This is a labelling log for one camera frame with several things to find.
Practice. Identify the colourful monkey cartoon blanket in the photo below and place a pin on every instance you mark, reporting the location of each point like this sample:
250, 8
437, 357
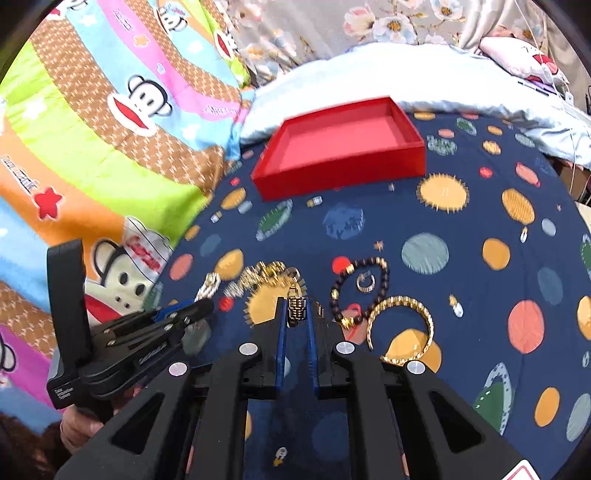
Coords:
117, 119

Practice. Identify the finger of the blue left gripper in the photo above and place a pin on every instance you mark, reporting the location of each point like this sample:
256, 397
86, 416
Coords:
169, 309

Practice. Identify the person's left hand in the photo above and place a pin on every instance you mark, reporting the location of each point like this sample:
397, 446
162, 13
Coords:
76, 428

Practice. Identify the navy planet print bedsheet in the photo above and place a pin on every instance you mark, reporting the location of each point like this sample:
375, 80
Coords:
489, 241

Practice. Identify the floral grey curtain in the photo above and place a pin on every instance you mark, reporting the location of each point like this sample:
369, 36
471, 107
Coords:
274, 37

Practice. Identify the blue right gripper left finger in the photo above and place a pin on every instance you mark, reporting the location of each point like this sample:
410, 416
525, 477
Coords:
281, 323

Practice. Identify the white folded quilt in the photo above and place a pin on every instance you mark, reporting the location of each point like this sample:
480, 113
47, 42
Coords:
426, 78

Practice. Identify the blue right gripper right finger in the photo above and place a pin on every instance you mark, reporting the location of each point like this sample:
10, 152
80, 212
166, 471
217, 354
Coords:
312, 349

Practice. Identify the red shallow tray box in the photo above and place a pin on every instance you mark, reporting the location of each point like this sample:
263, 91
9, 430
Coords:
347, 145

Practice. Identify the white red cartoon pillow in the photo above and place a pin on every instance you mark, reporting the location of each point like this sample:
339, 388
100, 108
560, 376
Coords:
523, 60

